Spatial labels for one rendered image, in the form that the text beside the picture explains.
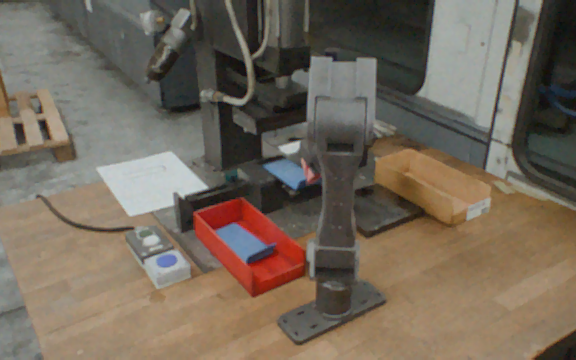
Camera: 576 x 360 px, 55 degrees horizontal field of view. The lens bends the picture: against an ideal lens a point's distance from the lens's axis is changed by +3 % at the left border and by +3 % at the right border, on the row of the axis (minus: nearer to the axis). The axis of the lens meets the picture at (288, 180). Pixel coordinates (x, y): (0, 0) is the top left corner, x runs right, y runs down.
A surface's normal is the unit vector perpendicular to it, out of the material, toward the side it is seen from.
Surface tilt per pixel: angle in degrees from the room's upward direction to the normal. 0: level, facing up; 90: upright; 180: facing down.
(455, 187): 90
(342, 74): 64
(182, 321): 0
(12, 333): 0
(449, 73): 90
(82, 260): 0
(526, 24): 90
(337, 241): 103
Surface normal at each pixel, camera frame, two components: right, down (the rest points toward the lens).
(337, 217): -0.11, 0.65
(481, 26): -0.86, 0.24
